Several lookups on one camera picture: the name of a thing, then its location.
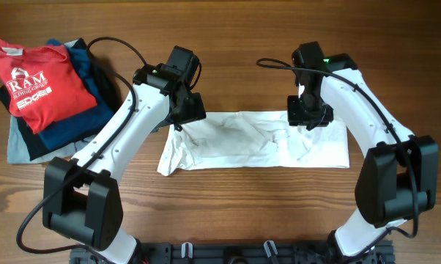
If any right black cable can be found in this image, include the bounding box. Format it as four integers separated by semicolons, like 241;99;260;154
256;57;421;263

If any left black cable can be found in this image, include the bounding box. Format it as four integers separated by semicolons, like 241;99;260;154
15;36;203;263

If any grey folded shirt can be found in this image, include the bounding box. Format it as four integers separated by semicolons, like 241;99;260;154
6;39;97;165

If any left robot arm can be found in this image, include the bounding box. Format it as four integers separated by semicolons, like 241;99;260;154
42;46;206;263

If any black folded shirt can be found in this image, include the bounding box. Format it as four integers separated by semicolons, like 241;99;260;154
0;38;121;164

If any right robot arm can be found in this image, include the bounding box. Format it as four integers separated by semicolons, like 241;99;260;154
287;42;439;263

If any navy blue folded shirt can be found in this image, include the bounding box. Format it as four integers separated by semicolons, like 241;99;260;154
39;38;120;150

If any white t-shirt black print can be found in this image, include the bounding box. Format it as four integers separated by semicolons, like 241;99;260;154
157;111;349;176

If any red folded printed t-shirt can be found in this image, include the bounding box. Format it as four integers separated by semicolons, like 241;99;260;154
0;39;97;134

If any black cable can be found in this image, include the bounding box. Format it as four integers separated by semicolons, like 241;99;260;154
15;36;203;263
256;57;421;263

